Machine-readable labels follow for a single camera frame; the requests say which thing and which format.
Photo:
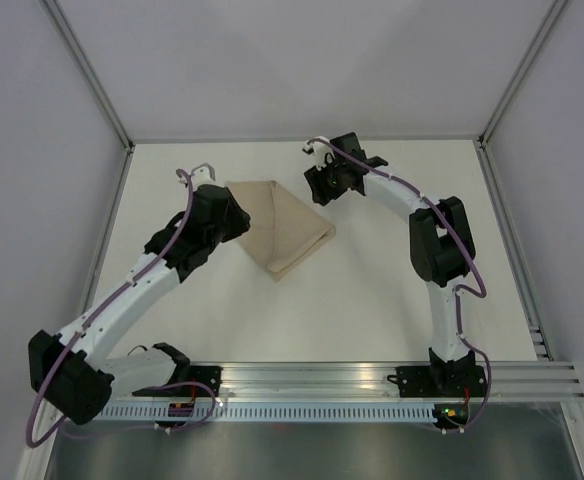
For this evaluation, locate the left aluminium frame post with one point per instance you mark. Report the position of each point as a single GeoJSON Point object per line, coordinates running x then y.
{"type": "Point", "coordinates": [62, 25]}

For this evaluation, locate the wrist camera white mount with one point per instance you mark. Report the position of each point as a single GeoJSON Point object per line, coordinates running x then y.
{"type": "Point", "coordinates": [320, 149]}
{"type": "Point", "coordinates": [203, 174]}

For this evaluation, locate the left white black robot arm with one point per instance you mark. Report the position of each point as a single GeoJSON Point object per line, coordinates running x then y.
{"type": "Point", "coordinates": [74, 370]}

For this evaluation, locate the aluminium mounting rail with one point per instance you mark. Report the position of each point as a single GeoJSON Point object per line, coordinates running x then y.
{"type": "Point", "coordinates": [512, 381]}

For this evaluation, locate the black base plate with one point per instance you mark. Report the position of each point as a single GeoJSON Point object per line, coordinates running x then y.
{"type": "Point", "coordinates": [211, 376]}
{"type": "Point", "coordinates": [425, 382]}

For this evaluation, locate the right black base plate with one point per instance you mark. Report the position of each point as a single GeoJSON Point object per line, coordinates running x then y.
{"type": "Point", "coordinates": [425, 382]}

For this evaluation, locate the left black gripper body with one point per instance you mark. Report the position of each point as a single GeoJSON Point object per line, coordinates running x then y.
{"type": "Point", "coordinates": [233, 226]}

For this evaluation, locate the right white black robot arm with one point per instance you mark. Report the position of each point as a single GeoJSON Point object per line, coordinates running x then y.
{"type": "Point", "coordinates": [440, 239]}

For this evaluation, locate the white slotted cable duct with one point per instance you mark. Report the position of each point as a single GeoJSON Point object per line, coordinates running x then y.
{"type": "Point", "coordinates": [286, 412]}

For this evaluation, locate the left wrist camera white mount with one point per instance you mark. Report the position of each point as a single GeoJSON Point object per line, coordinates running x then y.
{"type": "Point", "coordinates": [203, 174]}

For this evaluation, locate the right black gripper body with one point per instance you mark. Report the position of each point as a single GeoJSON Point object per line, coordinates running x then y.
{"type": "Point", "coordinates": [329, 181]}

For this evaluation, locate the aluminium frame post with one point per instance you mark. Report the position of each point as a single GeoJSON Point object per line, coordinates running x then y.
{"type": "Point", "coordinates": [524, 67]}
{"type": "Point", "coordinates": [62, 25]}

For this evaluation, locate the beige cloth napkin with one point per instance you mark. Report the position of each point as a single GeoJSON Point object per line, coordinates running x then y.
{"type": "Point", "coordinates": [283, 232]}

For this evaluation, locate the right aluminium frame post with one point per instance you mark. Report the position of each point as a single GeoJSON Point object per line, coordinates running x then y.
{"type": "Point", "coordinates": [524, 67]}

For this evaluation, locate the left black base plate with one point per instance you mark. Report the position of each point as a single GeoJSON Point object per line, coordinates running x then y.
{"type": "Point", "coordinates": [211, 376]}

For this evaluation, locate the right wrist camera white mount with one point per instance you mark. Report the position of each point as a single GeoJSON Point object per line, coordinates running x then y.
{"type": "Point", "coordinates": [320, 149]}

